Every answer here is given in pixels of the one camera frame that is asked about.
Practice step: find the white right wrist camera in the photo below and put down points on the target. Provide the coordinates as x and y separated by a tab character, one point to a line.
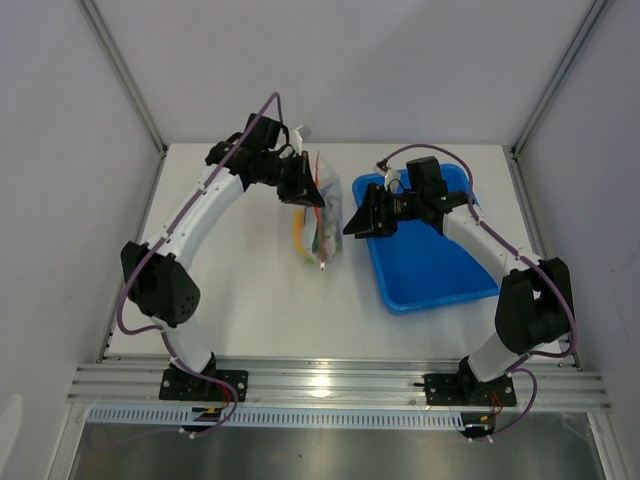
391	177

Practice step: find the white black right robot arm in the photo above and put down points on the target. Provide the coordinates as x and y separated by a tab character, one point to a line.
535	299

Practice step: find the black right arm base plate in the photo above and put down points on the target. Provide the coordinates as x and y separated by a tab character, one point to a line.
452	389

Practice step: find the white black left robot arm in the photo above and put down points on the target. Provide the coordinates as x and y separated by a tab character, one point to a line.
156	272

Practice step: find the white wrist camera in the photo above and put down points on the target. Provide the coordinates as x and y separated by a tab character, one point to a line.
391	177
297	137

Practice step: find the yellow orange pepper toy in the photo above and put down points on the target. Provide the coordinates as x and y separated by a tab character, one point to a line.
297	230

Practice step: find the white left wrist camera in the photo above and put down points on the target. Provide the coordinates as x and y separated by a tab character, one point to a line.
297	137

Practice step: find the blue plastic bin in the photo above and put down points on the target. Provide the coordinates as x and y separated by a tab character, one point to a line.
418	269

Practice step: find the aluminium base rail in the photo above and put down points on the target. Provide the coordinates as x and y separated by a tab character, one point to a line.
337	383

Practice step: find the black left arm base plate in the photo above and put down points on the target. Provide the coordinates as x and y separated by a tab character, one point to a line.
177	385

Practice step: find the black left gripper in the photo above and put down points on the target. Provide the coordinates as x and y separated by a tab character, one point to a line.
308	195

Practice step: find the white slotted cable duct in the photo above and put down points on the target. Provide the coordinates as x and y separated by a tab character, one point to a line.
280	417

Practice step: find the green cucumber toy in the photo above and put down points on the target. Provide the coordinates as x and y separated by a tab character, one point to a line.
327	239

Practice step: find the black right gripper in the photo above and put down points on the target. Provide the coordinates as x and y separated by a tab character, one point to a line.
370	221

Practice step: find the clear zip bag orange zipper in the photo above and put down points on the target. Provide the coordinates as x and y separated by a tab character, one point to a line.
328	182

